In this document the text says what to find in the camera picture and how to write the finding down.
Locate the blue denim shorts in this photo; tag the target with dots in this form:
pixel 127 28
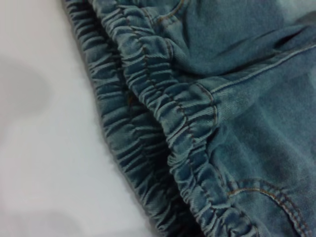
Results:
pixel 222 123

